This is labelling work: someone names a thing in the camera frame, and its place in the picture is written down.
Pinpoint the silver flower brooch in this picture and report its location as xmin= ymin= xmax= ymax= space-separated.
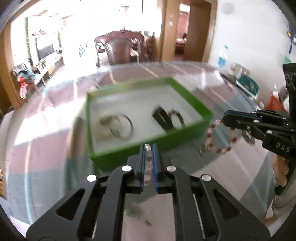
xmin=125 ymin=202 xmax=152 ymax=227

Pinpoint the red pink bead bracelet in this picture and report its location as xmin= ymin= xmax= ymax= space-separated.
xmin=204 ymin=118 xmax=239 ymax=155

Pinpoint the thin metal bangle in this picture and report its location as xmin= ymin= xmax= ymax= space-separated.
xmin=108 ymin=113 xmax=134 ymax=140

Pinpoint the brown wooden bead bracelet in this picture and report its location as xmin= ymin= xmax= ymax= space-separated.
xmin=168 ymin=108 xmax=186 ymax=129

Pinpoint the black wrist watch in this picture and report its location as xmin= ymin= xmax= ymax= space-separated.
xmin=152 ymin=106 xmax=174 ymax=131

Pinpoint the white wrist watch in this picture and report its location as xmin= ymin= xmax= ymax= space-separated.
xmin=95 ymin=113 xmax=122 ymax=138

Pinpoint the right hand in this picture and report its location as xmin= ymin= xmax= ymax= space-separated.
xmin=272 ymin=154 xmax=289 ymax=187

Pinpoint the dark green gift box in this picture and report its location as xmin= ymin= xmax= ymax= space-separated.
xmin=236 ymin=75 xmax=260 ymax=96

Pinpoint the plastic water bottle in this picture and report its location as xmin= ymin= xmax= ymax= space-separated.
xmin=217 ymin=45 xmax=228 ymax=69

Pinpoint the plaid tablecloth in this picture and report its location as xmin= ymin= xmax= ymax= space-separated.
xmin=1 ymin=62 xmax=295 ymax=235

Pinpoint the green cardboard box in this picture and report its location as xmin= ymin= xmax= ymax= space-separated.
xmin=86 ymin=77 xmax=213 ymax=171

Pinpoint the wooden armchair red cushion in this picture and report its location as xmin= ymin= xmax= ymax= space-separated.
xmin=130 ymin=32 xmax=154 ymax=63

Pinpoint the carved wooden chair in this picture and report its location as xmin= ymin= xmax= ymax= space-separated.
xmin=94 ymin=30 xmax=134 ymax=65

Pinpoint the chair with clothes pile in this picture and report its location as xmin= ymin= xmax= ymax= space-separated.
xmin=13 ymin=64 xmax=40 ymax=101

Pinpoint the wooden tv cabinet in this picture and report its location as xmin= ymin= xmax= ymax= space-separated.
xmin=35 ymin=54 xmax=64 ymax=83

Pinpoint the ivy garland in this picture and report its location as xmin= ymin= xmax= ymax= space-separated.
xmin=25 ymin=17 xmax=33 ymax=67

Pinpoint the flat screen television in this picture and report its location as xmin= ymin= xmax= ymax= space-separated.
xmin=37 ymin=44 xmax=55 ymax=60

